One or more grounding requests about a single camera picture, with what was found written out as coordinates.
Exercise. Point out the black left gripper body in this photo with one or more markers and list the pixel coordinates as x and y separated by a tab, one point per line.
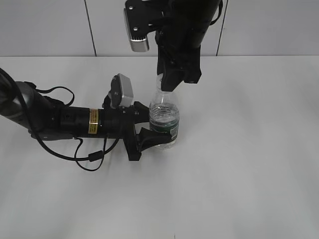
129	134

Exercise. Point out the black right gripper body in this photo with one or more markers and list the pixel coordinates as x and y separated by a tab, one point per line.
179	48

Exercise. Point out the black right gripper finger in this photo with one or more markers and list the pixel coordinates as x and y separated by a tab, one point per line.
171	78

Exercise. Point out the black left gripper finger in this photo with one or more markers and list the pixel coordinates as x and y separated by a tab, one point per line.
147	139
141	113

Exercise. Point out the clear Cestbon water bottle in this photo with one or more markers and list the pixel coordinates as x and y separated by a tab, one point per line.
164	113

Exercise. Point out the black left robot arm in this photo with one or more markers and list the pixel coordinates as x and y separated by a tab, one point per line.
49	119

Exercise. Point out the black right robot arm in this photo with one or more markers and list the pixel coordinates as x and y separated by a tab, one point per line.
194	13

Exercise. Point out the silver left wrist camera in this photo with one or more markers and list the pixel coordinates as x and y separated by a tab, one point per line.
121	92

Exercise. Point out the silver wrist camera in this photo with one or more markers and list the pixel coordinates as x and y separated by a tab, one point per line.
141	18
121	92

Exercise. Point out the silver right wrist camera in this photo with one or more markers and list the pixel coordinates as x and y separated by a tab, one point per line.
141	18

